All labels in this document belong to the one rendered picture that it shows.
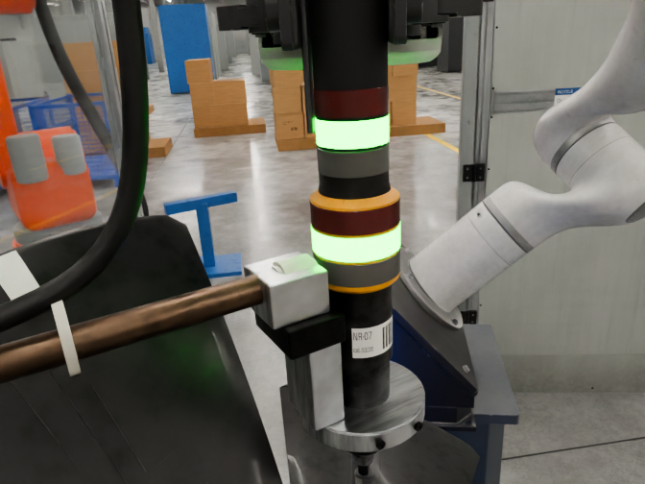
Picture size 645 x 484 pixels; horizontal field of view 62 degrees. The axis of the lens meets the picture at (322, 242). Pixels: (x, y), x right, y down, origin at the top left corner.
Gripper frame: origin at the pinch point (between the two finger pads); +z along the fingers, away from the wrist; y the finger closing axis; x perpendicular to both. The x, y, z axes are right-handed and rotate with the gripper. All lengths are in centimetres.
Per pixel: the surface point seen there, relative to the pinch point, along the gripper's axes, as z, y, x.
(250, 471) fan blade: 1.3, 6.3, -24.2
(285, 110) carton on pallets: -741, 113, -99
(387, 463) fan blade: -14.5, -2.0, -38.6
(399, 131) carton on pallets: -806, -50, -145
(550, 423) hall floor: -161, -73, -156
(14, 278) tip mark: -1.2, 19.2, -13.0
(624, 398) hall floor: -178, -109, -156
